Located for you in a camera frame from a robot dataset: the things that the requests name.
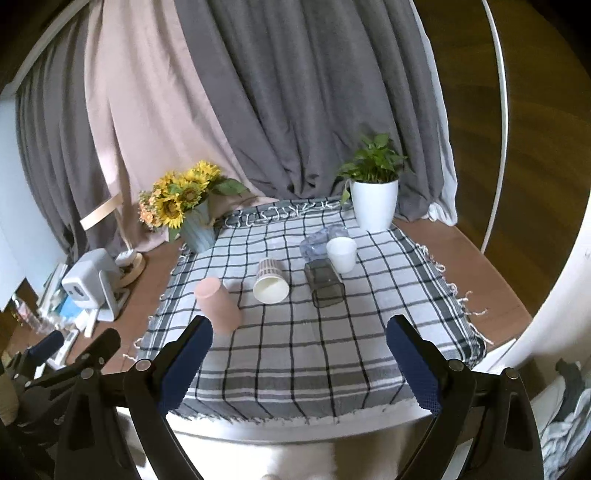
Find green potted plant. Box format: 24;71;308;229
338;133;408;204

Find dark transparent square cup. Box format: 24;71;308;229
304;259;345;308

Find black white plaid cloth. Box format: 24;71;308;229
137;199;486;423

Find white portable projector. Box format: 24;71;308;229
61;248;130;322

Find pink plastic cup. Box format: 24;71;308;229
194;277;242;335

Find white remote control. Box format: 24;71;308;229
46;328;79;370

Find white ring floor lamp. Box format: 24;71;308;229
476;0;511;257

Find clear plastic bottle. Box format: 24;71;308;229
12;294;54;335

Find wooden base desk lamp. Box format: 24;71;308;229
79;192;146;282

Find sunflower bouquet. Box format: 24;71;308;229
137;160;250;239

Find grey curtain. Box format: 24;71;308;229
16;1;458;259

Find pink curtain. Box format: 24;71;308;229
84;1;270;252

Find white plain cup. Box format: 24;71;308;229
327;237;356;274

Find white plant pot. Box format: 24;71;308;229
351;180;399;233

